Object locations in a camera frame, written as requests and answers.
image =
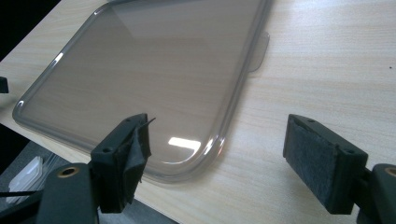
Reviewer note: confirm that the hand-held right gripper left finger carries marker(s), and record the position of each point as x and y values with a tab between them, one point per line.
120	161

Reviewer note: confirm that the clear plastic container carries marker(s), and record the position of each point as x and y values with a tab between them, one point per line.
26	179

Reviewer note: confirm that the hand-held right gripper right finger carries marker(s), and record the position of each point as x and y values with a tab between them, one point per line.
320	161

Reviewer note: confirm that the clear grey plastic lid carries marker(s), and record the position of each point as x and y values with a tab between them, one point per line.
140	77

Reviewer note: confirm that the small black object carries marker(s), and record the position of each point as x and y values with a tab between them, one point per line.
3	85

